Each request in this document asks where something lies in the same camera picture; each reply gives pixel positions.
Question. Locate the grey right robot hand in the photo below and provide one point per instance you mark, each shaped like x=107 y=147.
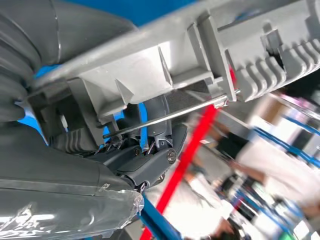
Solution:
x=62 y=165

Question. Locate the seated person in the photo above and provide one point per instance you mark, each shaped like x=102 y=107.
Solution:
x=229 y=230

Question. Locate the long red barrier belt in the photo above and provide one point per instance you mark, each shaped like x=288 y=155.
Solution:
x=189 y=152

